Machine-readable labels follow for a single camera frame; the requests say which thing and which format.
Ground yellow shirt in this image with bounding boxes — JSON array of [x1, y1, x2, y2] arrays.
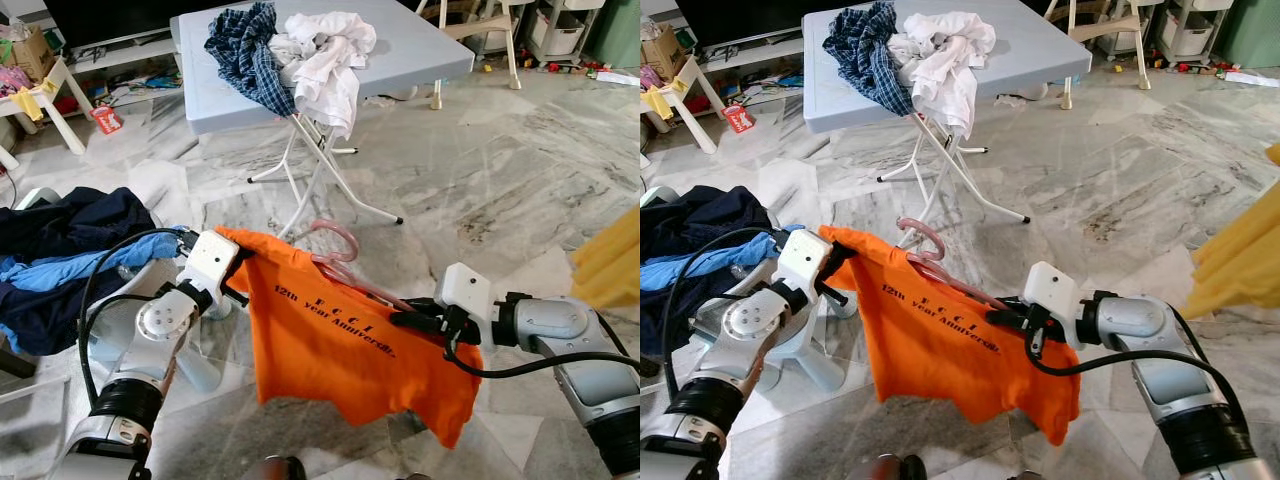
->
[[568, 205, 641, 311], [1180, 145, 1280, 321]]

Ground white garment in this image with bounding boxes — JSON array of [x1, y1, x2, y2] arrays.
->
[[285, 10, 379, 141], [905, 10, 998, 139]]

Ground blue garment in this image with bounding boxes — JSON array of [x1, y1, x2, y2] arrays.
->
[[640, 225, 801, 293], [0, 228, 191, 297]]

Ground blue plaid shirt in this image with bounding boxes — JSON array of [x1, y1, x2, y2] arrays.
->
[[205, 0, 299, 119], [823, 0, 916, 119]]

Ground small white kids table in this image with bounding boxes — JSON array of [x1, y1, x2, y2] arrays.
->
[[0, 55, 91, 171], [640, 55, 726, 156]]

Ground white television shelf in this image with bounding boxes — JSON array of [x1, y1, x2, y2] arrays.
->
[[690, 40, 811, 101], [60, 40, 186, 106]]

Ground blue grey folding table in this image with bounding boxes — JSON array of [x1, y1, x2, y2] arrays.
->
[[802, 0, 1093, 226], [170, 0, 476, 241]]

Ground black television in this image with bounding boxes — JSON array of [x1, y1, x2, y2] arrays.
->
[[45, 0, 251, 46], [675, 0, 871, 49]]

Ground brown cardboard box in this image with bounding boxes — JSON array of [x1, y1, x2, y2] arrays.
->
[[5, 25, 56, 81], [640, 25, 691, 81]]

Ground white baby high chair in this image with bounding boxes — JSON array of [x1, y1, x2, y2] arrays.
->
[[415, 0, 526, 111], [1045, 0, 1151, 111]]

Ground grey trolley white drawers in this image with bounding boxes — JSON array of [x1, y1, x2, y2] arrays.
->
[[1155, 0, 1223, 59], [525, 0, 591, 59]]

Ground green plastic bin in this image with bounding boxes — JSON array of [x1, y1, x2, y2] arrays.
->
[[585, 0, 641, 69], [1220, 0, 1280, 69]]

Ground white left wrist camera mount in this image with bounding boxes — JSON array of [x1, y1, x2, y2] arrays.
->
[[778, 228, 836, 299], [183, 230, 241, 299]]

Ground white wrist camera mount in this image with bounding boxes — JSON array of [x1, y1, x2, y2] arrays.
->
[[1022, 262, 1081, 329], [778, 228, 836, 299], [437, 262, 493, 326], [183, 230, 241, 299]]

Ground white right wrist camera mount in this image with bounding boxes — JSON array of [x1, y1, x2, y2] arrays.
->
[[437, 262, 493, 326], [1022, 262, 1081, 329]]

